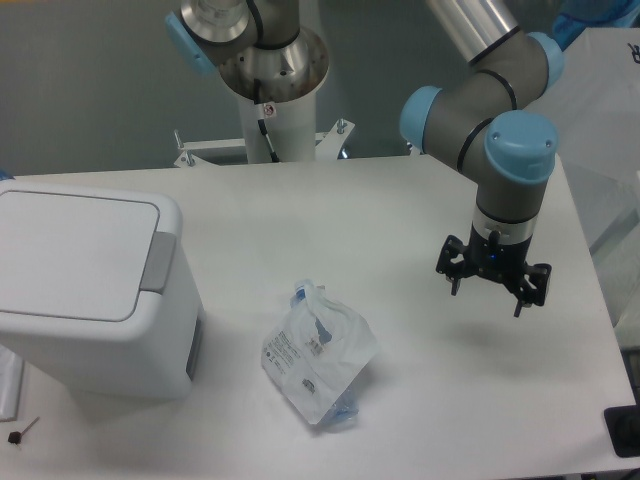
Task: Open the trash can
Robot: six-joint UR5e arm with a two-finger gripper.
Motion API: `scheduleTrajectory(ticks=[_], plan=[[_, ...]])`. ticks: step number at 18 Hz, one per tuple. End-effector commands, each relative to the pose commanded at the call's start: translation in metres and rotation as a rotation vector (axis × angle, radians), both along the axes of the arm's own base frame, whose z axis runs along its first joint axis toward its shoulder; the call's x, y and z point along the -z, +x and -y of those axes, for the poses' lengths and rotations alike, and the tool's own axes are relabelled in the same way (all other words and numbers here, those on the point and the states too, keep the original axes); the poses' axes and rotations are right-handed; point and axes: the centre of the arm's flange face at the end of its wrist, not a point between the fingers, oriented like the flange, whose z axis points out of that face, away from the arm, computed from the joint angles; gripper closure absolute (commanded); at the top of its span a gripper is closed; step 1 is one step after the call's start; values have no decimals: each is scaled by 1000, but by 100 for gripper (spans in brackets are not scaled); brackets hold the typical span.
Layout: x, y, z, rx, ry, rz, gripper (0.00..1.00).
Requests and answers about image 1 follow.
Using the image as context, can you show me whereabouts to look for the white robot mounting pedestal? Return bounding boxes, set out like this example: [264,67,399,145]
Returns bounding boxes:
[172,29,357,168]

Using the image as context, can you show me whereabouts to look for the small black pin tool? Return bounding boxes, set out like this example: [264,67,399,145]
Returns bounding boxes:
[7,416,40,446]

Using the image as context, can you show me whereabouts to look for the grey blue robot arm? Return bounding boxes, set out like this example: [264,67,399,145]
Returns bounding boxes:
[165,1,564,309]

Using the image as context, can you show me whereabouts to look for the black device at table edge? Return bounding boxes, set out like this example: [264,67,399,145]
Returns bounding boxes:
[604,405,639,458]

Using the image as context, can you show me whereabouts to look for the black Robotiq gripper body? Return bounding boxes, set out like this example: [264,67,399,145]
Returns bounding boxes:
[464,226,532,286]

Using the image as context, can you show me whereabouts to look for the white push-lid trash can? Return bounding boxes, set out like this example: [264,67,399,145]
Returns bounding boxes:
[1,180,204,399]

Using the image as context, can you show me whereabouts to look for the blue shoe cover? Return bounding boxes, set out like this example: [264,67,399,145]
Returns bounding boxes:
[552,0,639,50]

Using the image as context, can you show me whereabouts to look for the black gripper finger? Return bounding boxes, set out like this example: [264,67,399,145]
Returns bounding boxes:
[509,263,552,318]
[436,235,472,296]

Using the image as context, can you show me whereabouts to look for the clear plastic bag with print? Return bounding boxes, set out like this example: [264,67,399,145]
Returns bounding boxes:
[261,279,380,426]

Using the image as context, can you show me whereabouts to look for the clear plastic sheet at left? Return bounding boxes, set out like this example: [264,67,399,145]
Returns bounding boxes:
[0,346,24,422]

